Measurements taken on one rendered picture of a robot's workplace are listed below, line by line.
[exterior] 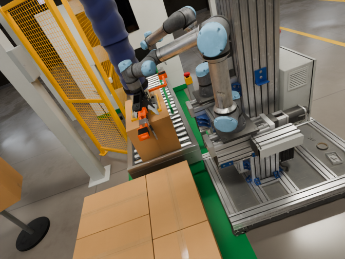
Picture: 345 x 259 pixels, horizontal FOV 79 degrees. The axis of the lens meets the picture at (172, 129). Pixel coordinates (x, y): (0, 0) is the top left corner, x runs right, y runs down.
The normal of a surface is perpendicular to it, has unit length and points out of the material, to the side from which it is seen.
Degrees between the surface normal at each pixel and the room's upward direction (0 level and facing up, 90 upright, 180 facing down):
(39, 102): 90
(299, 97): 90
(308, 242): 0
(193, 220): 0
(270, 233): 0
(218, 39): 82
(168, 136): 90
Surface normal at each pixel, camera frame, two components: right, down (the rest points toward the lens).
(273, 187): -0.29, -0.76
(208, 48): -0.35, 0.55
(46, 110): 0.18, 0.55
